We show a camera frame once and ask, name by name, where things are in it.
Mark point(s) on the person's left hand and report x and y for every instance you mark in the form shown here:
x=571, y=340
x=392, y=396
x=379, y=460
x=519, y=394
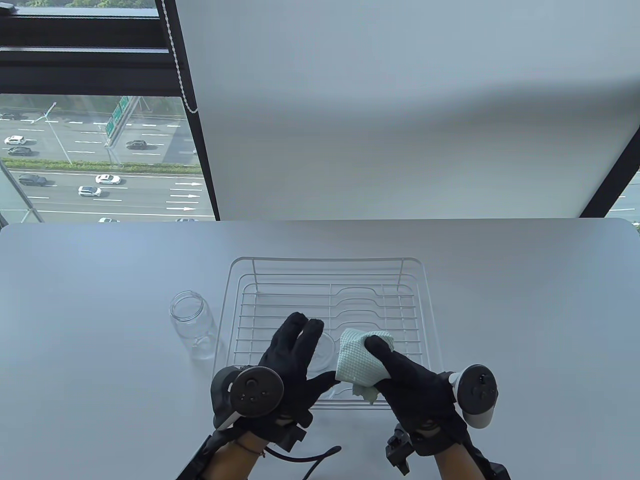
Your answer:
x=295, y=360

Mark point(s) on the person's right hand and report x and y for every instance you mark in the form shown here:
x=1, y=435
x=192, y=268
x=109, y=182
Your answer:
x=420, y=400

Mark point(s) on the clear glass water cup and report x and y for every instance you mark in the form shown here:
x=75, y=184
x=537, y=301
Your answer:
x=192, y=325
x=327, y=350

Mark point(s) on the green fish scale cleaning cloth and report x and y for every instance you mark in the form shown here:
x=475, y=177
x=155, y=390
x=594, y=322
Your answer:
x=357, y=360

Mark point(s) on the person's left forearm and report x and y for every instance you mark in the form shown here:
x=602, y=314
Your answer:
x=230, y=460

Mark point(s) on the person's right forearm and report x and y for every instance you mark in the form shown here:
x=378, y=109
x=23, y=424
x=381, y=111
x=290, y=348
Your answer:
x=457, y=467

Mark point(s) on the black grey tracking controller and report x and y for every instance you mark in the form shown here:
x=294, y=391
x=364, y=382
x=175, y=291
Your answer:
x=477, y=392
x=255, y=390

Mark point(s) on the white roller blind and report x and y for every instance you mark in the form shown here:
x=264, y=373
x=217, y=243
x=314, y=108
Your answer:
x=400, y=100

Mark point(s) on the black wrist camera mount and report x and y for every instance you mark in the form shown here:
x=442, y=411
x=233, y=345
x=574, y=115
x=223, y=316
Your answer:
x=400, y=450
x=292, y=435

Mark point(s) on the black slanted window post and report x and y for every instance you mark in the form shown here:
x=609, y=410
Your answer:
x=607, y=185

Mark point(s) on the black window frame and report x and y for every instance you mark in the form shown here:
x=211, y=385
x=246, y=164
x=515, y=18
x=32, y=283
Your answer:
x=75, y=60

